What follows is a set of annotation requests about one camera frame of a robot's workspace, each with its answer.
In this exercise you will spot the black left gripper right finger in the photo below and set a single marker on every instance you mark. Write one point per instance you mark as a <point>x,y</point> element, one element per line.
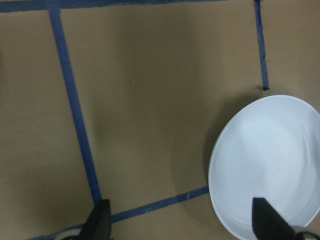
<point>267,224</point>

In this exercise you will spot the light blue plate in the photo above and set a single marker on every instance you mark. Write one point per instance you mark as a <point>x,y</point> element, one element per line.
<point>270,149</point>

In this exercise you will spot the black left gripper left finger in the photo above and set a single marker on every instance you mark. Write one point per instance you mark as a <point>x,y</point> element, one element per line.
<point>98,226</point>

